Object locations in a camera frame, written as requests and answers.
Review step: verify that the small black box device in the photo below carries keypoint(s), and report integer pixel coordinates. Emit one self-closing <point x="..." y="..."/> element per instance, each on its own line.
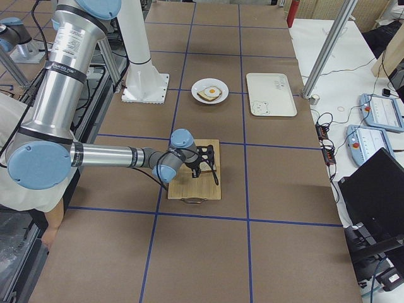
<point x="386" y="92"/>

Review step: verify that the near blue teach pendant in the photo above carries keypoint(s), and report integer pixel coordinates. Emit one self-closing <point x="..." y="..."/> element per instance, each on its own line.
<point x="364" y="141"/>

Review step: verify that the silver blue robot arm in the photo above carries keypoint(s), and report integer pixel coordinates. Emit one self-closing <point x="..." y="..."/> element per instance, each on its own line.
<point x="17" y="42"/>
<point x="82" y="24"/>

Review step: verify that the fried egg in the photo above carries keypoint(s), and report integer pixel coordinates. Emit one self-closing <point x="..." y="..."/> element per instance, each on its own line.
<point x="212" y="92"/>

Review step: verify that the black orange usb hub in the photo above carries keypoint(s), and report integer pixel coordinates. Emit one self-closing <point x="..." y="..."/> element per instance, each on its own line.
<point x="327" y="146"/>

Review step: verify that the blue teach pendant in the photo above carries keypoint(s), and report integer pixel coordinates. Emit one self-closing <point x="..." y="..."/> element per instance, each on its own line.
<point x="364" y="141"/>
<point x="381" y="112"/>

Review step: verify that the wooden cutting board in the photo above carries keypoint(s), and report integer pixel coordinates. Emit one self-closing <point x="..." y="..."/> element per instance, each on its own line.
<point x="184" y="187"/>

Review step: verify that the small metal cylinder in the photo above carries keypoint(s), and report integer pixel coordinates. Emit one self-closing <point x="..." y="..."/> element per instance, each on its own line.
<point x="314" y="99"/>

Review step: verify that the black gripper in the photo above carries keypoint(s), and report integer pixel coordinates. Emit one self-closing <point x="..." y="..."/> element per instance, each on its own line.
<point x="192" y="163"/>

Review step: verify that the seated person in black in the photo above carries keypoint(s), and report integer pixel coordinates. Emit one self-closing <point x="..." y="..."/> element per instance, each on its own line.
<point x="390" y="22"/>

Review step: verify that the red fire extinguisher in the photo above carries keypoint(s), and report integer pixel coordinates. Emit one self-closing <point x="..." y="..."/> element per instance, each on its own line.
<point x="294" y="5"/>

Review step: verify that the far blue teach pendant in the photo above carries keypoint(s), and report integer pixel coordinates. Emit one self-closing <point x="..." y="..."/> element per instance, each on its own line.
<point x="381" y="112"/>

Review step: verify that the cream bear tray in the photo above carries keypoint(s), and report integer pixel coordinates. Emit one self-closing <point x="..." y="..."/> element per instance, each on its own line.
<point x="270" y="95"/>

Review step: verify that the white round plate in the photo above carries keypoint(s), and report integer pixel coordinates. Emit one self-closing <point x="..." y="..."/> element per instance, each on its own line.
<point x="204" y="83"/>

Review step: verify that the aluminium frame post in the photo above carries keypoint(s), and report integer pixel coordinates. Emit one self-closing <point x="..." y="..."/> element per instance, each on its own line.
<point x="329" y="43"/>

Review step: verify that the black laptop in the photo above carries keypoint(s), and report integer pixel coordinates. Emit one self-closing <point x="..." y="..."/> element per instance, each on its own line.
<point x="373" y="194"/>

